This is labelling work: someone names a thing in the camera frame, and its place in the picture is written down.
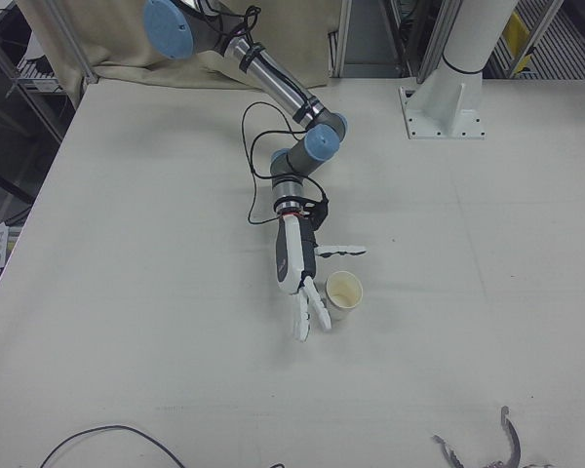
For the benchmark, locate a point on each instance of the metal shelf rack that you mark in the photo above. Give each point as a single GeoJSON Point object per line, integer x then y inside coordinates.
{"type": "Point", "coordinates": [44, 68]}

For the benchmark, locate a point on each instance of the beige cloth curtain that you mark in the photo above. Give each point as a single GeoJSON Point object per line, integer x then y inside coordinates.
{"type": "Point", "coordinates": [117, 39]}

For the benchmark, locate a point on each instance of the curved metal clamp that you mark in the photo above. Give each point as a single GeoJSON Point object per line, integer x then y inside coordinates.
{"type": "Point", "coordinates": [517, 441]}

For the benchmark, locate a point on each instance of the metal roller rack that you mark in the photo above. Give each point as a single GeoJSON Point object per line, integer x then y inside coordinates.
{"type": "Point", "coordinates": [565, 49]}

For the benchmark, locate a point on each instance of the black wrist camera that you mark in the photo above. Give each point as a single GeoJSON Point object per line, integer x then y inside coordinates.
{"type": "Point", "coordinates": [322, 209]}

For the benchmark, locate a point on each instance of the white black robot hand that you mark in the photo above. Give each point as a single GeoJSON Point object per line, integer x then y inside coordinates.
{"type": "Point", "coordinates": [287, 253]}

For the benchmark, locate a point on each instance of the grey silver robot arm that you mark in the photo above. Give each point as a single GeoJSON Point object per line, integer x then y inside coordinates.
{"type": "Point", "coordinates": [273, 78]}

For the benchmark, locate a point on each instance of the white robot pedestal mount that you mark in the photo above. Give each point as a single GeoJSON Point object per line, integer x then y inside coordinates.
{"type": "Point", "coordinates": [463, 49]}

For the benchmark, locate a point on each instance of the white paper cup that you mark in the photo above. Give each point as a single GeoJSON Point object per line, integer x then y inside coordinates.
{"type": "Point", "coordinates": [343, 292]}

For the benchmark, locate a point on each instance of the aluminium frame structure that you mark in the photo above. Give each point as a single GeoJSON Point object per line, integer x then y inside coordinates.
{"type": "Point", "coordinates": [341, 39]}

